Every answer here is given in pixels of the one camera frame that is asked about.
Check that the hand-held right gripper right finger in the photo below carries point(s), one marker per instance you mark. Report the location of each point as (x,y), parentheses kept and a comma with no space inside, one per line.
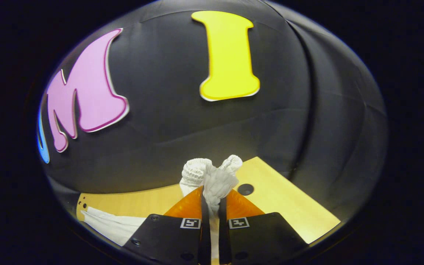
(263,239)

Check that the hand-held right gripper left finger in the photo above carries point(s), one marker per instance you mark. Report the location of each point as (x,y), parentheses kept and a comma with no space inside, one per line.
(168,239)

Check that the white jeans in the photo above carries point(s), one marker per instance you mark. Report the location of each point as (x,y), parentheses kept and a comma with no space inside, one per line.
(215,180)

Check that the black backdrop cloth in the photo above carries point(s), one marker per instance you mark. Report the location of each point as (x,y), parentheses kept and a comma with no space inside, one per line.
(160,147)

